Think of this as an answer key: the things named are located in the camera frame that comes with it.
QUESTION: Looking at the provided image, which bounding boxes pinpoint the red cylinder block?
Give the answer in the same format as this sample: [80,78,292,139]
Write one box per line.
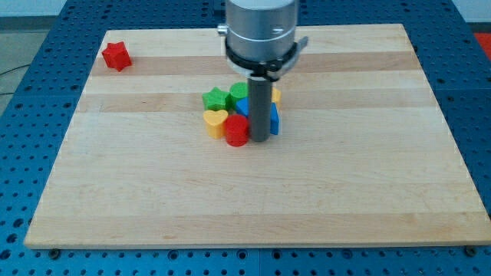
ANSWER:
[225,114,249,147]

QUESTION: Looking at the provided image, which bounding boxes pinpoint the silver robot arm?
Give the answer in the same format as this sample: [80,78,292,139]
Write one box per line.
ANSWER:
[217,0,308,82]

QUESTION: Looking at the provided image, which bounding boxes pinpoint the green star block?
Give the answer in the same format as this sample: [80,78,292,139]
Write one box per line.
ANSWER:
[202,87,231,111]

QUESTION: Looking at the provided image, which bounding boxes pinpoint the red star block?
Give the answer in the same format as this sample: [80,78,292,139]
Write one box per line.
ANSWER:
[102,41,132,71]

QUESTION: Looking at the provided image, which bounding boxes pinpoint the blue cube block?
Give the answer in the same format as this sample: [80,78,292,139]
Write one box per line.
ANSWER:
[236,97,249,117]

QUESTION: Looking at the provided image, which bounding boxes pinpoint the yellow heart block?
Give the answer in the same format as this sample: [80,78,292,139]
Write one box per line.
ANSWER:
[203,110,229,139]

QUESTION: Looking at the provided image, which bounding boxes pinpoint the blue triangle block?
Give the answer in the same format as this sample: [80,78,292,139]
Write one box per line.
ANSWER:
[270,103,280,135]

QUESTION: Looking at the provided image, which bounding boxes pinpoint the green cylinder block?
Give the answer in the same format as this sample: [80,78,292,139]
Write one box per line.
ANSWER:
[229,82,249,109]

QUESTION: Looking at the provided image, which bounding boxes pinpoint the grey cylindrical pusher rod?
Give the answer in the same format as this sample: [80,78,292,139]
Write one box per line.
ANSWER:
[248,79,272,142]

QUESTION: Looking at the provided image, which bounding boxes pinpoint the yellow block behind rod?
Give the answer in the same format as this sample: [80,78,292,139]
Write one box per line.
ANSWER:
[272,87,282,109]

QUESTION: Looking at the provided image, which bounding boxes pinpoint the wooden board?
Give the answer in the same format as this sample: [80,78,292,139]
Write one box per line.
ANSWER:
[25,24,490,249]

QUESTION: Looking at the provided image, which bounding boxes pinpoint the black cable clamp ring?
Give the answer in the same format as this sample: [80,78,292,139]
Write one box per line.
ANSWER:
[224,38,299,82]

